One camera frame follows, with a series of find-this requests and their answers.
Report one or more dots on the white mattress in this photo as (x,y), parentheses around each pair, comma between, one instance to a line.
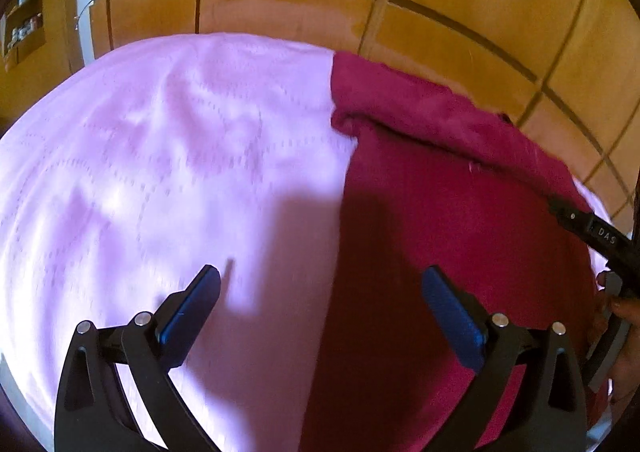
(20,397)

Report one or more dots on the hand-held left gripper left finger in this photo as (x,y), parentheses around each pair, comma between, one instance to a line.
(192,312)

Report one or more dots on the person's right hand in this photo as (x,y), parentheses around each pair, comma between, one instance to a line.
(627,312)

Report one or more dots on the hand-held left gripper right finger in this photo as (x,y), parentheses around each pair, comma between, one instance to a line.
(450,314)

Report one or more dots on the pink patterned bedsheet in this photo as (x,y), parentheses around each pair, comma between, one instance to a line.
(150,171)

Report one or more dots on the wooden wall shelf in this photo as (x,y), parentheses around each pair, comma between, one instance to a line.
(25,26)

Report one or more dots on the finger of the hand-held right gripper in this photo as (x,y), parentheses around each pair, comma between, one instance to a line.
(565,214)

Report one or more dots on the group of small jars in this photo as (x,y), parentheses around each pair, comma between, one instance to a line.
(25,24)

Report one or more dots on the maroon knit garment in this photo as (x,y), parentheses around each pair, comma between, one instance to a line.
(440,232)

